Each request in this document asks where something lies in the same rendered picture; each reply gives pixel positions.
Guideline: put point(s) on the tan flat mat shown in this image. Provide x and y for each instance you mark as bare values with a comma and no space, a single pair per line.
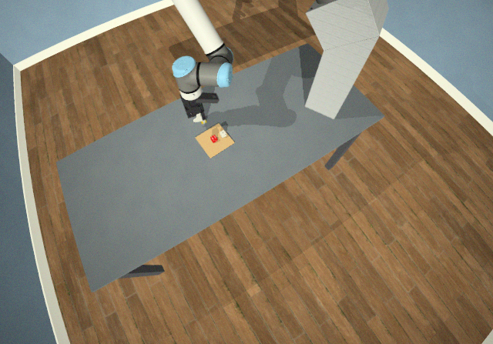
213,148

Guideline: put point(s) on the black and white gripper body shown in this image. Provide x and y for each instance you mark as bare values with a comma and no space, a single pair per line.
192,108

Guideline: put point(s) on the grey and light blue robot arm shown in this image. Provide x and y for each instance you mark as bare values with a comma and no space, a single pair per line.
217,72

